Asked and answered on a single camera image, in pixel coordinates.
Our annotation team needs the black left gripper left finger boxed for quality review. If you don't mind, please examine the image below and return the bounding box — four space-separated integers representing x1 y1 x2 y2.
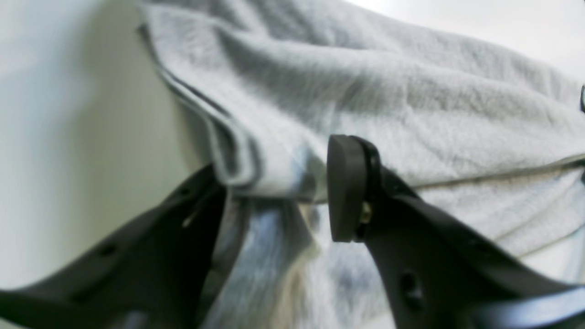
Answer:
0 165 227 329

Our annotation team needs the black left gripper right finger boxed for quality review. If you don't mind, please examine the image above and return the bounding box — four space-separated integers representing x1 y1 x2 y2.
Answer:
327 135 585 329

